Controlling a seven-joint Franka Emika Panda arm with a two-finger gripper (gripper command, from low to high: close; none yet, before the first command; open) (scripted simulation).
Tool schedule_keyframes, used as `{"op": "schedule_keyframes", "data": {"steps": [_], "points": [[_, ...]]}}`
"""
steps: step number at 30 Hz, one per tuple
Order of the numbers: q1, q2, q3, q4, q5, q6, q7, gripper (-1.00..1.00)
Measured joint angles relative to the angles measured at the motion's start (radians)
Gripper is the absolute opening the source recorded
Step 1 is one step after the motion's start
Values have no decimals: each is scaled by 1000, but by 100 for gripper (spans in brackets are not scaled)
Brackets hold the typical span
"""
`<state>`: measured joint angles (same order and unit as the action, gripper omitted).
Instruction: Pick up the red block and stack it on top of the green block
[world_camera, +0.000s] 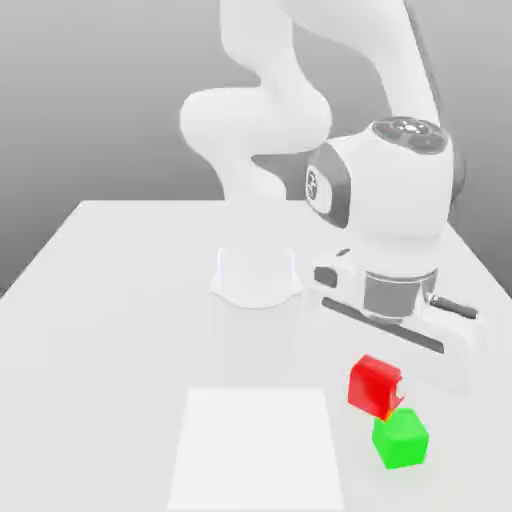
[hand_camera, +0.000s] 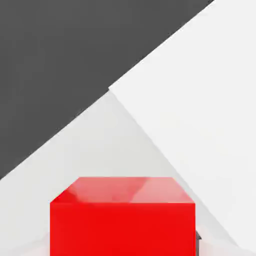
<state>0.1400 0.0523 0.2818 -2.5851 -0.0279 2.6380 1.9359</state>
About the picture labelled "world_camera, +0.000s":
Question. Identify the small green cube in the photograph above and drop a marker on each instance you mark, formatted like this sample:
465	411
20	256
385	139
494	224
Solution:
400	440

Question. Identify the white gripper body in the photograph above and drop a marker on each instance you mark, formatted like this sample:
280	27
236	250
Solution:
384	332

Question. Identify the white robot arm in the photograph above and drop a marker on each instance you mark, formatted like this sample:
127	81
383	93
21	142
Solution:
396	192

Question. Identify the small red cube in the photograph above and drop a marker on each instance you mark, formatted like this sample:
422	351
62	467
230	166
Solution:
370	384

